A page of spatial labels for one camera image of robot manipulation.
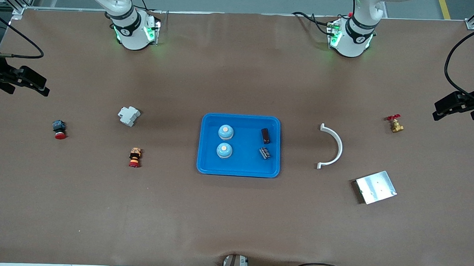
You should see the blue dome call bell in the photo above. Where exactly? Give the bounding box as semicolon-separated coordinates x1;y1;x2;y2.
217;124;235;141
216;142;233;159

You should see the red mushroom push button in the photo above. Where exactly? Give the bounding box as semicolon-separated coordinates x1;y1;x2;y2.
52;119;68;140

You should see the white circuit breaker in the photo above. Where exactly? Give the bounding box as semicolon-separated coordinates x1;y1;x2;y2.
117;105;141;127

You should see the silver metal plate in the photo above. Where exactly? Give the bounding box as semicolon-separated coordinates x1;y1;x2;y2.
353;169;398;206

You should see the white curved plastic clamp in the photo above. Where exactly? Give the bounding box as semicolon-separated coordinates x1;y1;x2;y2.
317;123;345;171

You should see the orange emergency stop button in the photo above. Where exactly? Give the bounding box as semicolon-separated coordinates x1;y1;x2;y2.
128;147;142;169

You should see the blue plastic tray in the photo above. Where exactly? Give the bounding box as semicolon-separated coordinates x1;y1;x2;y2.
196;113;283;179

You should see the brown table cover sheet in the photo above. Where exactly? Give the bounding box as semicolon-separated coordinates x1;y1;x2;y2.
0;1;474;266

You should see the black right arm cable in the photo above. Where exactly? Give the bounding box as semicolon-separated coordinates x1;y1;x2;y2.
0;7;47;60

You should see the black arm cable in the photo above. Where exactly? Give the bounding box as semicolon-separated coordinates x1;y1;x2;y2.
442;18;474;108
0;7;47;60

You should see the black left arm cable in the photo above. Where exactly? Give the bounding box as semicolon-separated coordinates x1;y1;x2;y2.
442;18;474;108

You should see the brass valve red handle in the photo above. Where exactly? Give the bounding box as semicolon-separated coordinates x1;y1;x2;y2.
385;114;405;134

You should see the black right base cable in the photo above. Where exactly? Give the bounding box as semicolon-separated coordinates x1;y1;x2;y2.
120;0;149;12

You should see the black base cable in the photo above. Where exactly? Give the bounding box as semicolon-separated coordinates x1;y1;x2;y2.
120;0;149;12
291;11;339;36

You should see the black left base cable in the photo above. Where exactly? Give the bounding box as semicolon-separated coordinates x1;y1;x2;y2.
291;11;339;36

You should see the grey metal bracket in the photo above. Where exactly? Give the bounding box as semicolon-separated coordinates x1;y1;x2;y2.
220;254;250;266

